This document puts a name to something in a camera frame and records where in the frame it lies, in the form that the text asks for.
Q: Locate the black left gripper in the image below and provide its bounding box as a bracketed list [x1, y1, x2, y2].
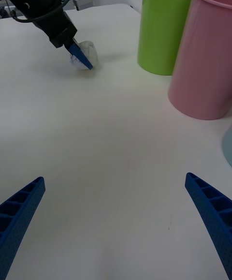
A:
[33, 10, 94, 70]

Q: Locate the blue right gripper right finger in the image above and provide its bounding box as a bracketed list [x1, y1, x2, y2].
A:
[185, 172, 232, 280]

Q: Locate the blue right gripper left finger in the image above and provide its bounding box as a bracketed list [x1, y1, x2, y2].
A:
[0, 177, 46, 280]

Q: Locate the white paper ball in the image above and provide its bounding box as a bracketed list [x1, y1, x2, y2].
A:
[68, 40, 100, 72]

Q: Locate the pale blue plastic bin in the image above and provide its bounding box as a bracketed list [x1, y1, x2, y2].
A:
[221, 124, 232, 167]

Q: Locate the green plastic bin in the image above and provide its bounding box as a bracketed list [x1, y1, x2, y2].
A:
[137, 0, 221, 76]

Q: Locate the pink plastic bin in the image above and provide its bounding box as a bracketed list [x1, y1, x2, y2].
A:
[168, 0, 232, 121]

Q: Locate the pale grey left wrist camera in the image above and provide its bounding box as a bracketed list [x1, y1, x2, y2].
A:
[70, 0, 94, 11]

